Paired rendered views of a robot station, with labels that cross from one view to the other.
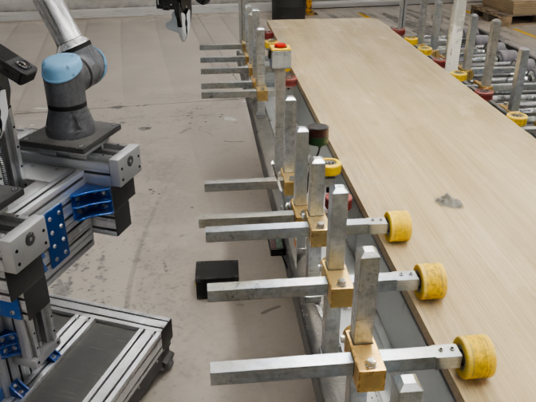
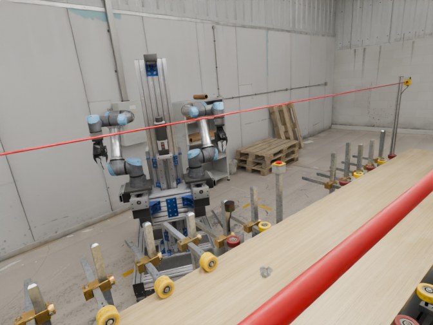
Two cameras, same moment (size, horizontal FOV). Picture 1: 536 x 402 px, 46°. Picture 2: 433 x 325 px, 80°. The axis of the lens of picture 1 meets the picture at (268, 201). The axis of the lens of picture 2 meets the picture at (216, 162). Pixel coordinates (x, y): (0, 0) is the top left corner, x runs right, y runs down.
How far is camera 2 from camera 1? 1.63 m
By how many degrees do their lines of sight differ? 56
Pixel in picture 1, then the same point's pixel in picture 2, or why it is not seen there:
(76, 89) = (193, 162)
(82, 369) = (189, 260)
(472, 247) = (222, 295)
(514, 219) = not seen: hidden behind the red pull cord
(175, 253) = not seen: hidden behind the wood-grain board
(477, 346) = (102, 312)
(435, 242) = (216, 281)
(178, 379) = not seen: hidden behind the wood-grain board
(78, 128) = (192, 175)
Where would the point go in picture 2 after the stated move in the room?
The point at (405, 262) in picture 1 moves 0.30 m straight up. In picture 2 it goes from (191, 277) to (183, 224)
